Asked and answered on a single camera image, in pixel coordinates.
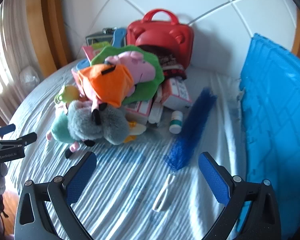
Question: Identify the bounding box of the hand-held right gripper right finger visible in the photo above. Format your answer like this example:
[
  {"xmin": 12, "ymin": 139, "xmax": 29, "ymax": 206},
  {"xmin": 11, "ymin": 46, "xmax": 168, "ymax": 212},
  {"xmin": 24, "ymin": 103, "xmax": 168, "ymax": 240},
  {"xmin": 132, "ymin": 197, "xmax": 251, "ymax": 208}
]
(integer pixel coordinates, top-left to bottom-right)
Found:
[{"xmin": 198, "ymin": 151, "xmax": 282, "ymax": 240}]

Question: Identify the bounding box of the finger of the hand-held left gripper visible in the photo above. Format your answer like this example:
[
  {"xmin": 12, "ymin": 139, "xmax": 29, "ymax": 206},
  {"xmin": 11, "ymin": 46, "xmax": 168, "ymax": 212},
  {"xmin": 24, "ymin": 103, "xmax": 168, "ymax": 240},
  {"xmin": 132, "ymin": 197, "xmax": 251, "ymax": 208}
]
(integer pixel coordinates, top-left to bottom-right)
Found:
[
  {"xmin": 0, "ymin": 132, "xmax": 38, "ymax": 153},
  {"xmin": 0, "ymin": 123, "xmax": 16, "ymax": 136}
]

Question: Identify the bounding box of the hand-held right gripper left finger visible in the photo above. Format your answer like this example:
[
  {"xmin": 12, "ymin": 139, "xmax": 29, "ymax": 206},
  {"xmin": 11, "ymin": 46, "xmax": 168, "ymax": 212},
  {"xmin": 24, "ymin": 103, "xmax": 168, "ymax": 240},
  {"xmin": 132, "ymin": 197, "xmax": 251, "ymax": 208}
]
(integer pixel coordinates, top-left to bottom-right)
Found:
[{"xmin": 14, "ymin": 151, "xmax": 98, "ymax": 240}]

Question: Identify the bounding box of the teal dressed plush toy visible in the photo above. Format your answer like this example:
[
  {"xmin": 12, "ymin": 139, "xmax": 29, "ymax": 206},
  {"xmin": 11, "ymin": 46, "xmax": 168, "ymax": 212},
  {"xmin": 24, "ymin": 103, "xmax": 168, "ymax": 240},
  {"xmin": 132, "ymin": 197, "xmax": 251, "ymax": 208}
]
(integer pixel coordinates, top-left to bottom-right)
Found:
[{"xmin": 46, "ymin": 110, "xmax": 81, "ymax": 159}]

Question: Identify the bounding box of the grey plush toy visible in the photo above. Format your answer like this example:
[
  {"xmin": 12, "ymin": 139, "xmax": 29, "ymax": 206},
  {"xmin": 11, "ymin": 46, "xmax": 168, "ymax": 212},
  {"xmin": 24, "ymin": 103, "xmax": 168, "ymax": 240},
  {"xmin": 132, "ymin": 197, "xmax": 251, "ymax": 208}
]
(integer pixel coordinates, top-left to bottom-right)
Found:
[{"xmin": 66, "ymin": 100, "xmax": 130, "ymax": 147}]

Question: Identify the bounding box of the yellow-green toy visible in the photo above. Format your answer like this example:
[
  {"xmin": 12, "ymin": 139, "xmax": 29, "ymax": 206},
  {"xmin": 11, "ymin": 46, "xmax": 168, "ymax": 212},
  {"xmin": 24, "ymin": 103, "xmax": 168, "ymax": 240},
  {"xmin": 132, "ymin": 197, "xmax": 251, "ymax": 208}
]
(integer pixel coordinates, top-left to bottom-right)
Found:
[{"xmin": 54, "ymin": 85, "xmax": 80, "ymax": 105}]

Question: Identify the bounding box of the white pink-edged carton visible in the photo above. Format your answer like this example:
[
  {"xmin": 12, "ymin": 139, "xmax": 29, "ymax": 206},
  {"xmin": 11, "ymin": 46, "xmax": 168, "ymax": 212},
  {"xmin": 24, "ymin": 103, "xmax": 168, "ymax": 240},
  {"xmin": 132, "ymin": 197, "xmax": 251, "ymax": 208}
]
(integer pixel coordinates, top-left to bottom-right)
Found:
[{"xmin": 161, "ymin": 79, "xmax": 193, "ymax": 110}]

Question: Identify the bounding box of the blue plastic crate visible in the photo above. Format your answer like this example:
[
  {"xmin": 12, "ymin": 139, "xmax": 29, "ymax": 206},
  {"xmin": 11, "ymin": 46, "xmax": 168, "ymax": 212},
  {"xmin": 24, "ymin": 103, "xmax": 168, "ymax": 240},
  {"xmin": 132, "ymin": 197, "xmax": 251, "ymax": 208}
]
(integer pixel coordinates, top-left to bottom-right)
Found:
[{"xmin": 239, "ymin": 33, "xmax": 300, "ymax": 232}]

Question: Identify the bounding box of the green plush cloth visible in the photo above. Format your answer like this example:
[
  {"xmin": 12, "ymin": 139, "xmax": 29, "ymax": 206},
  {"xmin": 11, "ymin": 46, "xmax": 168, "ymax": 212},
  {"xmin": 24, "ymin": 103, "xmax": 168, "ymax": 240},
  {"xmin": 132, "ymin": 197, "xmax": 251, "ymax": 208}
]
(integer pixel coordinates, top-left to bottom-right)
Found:
[{"xmin": 91, "ymin": 45, "xmax": 165, "ymax": 105}]

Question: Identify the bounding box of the dark red knit sock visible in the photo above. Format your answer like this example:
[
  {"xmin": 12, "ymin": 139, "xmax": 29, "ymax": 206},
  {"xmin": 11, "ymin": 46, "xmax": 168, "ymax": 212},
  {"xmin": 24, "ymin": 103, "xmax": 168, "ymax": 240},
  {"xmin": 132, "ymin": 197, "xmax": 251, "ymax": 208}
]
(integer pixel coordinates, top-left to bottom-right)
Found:
[{"xmin": 156, "ymin": 52, "xmax": 187, "ymax": 80}]

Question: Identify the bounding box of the person's left hand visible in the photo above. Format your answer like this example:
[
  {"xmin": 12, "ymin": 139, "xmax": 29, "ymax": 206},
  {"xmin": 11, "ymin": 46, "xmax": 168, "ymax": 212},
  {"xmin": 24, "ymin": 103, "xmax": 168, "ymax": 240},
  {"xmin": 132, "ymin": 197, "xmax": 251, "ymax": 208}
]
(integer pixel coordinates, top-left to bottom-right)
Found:
[{"xmin": 0, "ymin": 163, "xmax": 8, "ymax": 195}]

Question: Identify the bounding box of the blue striped bed sheet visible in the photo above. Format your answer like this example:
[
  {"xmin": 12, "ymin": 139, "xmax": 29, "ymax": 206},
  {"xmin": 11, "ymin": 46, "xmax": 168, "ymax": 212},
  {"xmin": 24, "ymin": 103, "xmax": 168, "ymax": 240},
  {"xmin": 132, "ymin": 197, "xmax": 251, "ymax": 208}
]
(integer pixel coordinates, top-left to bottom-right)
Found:
[{"xmin": 5, "ymin": 60, "xmax": 248, "ymax": 240}]

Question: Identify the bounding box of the clear plastic bag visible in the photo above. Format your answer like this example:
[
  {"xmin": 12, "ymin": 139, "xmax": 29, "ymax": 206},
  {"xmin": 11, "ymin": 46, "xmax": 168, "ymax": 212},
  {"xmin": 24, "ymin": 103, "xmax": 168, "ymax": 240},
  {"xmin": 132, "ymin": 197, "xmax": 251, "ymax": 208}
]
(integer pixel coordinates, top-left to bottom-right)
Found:
[{"xmin": 19, "ymin": 66, "xmax": 40, "ymax": 87}]

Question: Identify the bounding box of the white bottle with green label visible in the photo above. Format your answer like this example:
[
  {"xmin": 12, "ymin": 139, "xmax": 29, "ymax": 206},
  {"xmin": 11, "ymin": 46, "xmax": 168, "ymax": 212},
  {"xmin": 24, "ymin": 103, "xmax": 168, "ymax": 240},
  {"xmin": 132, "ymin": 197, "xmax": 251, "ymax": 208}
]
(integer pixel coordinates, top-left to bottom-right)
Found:
[{"xmin": 169, "ymin": 110, "xmax": 183, "ymax": 134}]

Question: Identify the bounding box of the pale sheer curtain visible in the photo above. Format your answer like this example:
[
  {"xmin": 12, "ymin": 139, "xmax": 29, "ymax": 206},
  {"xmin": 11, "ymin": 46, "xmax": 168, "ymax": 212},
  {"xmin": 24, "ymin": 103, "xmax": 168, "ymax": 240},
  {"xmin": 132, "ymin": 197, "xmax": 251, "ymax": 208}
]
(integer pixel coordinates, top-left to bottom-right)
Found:
[{"xmin": 0, "ymin": 0, "xmax": 44, "ymax": 117}]

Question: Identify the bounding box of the blue flat item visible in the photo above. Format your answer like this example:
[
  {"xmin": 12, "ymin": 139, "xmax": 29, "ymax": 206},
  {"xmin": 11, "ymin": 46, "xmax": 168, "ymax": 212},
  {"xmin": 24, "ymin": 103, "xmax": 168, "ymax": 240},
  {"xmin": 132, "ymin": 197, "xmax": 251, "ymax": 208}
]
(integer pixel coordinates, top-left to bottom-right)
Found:
[{"xmin": 77, "ymin": 60, "xmax": 92, "ymax": 72}]

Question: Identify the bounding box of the pink pig plush orange dress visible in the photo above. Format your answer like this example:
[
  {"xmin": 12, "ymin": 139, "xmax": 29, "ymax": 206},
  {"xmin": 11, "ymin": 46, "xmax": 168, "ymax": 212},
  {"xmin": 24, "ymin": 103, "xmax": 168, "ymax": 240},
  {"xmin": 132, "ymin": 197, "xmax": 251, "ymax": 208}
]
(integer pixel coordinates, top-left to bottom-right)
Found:
[{"xmin": 77, "ymin": 64, "xmax": 135, "ymax": 108}]

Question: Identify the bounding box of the pink booklet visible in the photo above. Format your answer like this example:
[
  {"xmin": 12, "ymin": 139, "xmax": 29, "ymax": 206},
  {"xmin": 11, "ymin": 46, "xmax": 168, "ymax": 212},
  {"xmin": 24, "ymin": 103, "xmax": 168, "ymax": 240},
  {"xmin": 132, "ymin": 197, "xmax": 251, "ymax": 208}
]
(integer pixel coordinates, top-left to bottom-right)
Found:
[{"xmin": 82, "ymin": 45, "xmax": 100, "ymax": 64}]

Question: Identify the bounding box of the blue paddle brush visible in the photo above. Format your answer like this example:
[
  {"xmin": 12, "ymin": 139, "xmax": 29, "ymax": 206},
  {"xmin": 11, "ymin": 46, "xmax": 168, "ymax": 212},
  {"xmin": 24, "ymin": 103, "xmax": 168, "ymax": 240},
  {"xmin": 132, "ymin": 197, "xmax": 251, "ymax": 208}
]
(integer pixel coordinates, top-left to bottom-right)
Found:
[{"xmin": 112, "ymin": 28, "xmax": 127, "ymax": 48}]

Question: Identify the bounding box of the blue duster with white handle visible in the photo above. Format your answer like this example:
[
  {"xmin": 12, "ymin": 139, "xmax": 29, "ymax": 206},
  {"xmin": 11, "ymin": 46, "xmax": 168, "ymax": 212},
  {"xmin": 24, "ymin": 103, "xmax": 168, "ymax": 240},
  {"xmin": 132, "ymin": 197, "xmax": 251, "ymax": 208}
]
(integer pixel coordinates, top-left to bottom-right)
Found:
[{"xmin": 152, "ymin": 87, "xmax": 218, "ymax": 212}]

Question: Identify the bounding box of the wooden headboard frame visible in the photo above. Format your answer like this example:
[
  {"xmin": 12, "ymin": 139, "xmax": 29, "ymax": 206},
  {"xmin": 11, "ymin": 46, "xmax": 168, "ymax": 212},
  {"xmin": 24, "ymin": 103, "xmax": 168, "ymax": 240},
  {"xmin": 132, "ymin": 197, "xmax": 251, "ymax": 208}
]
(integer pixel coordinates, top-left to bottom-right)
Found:
[{"xmin": 25, "ymin": 0, "xmax": 300, "ymax": 77}]

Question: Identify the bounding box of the red hard case with handle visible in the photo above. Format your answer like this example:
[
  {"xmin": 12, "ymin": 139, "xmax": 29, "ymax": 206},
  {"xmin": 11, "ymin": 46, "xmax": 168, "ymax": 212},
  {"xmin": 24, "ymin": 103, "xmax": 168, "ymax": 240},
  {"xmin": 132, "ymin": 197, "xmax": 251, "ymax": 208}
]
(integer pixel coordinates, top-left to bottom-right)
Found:
[{"xmin": 126, "ymin": 9, "xmax": 194, "ymax": 72}]

